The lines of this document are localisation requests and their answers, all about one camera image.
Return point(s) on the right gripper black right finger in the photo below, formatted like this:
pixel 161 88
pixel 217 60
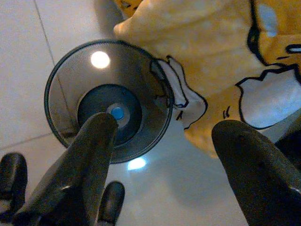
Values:
pixel 258 179

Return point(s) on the clear bottle with blue cap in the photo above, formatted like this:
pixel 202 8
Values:
pixel 117 113

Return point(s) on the robot right leg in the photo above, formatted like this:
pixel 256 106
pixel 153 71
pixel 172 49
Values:
pixel 113 200

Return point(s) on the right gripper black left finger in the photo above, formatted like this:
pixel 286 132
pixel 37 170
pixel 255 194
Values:
pixel 77 169

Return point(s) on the yellow egg print blanket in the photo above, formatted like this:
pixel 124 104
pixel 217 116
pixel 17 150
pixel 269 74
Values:
pixel 211 47

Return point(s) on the black mesh wastebasket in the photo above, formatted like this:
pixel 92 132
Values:
pixel 70 82

